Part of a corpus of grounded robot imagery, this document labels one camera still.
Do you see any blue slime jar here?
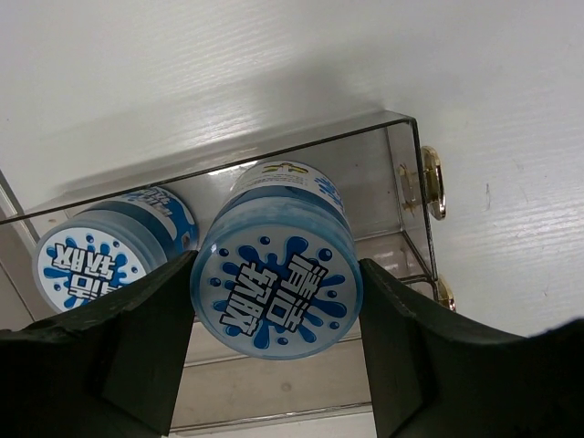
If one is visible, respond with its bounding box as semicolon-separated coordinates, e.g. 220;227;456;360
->
32;187;199;313
191;160;363;360

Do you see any clear three-compartment organizer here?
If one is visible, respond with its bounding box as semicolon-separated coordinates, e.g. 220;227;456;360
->
1;111;445;437

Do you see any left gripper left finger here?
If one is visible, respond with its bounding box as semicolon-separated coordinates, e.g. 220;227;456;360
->
1;251;196;437

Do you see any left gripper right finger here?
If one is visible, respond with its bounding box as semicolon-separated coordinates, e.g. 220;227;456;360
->
360;259;583;437

